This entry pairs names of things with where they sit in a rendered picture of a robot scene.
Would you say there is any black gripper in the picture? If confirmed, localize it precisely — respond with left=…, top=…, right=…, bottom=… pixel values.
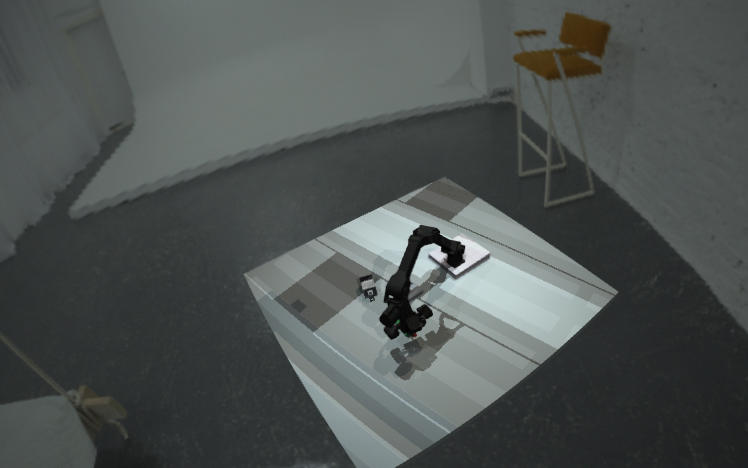
left=384, top=304, right=433, bottom=340

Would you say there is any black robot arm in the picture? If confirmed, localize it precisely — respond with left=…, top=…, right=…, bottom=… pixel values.
left=379, top=225, right=465, bottom=334

